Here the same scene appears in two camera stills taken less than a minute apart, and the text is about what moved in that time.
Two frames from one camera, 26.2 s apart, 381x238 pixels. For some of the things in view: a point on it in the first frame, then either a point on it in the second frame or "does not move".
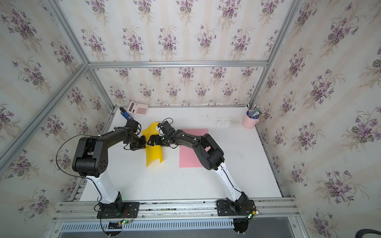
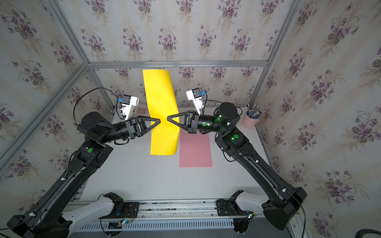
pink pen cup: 249,123 does not move
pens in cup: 254,112 does not move
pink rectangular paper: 188,157 does not move
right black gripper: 152,140 -> 192,123
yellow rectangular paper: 152,152 -> 162,103
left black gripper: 142,145 -> 135,126
